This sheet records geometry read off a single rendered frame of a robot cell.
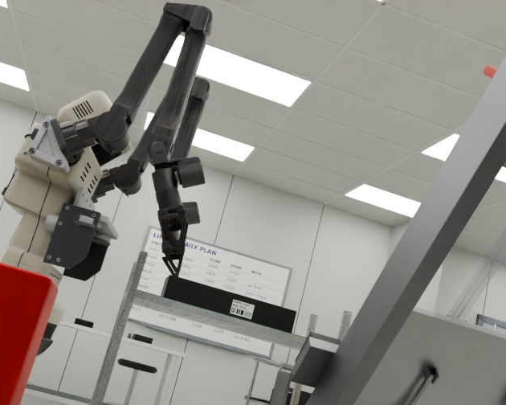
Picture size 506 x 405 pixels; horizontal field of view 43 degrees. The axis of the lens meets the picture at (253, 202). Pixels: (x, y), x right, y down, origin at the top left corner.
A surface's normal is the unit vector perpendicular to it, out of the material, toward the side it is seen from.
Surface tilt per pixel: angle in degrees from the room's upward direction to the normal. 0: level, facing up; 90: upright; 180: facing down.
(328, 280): 90
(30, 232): 90
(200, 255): 90
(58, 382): 90
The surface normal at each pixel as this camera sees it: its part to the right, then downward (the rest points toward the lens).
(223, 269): 0.24, -0.20
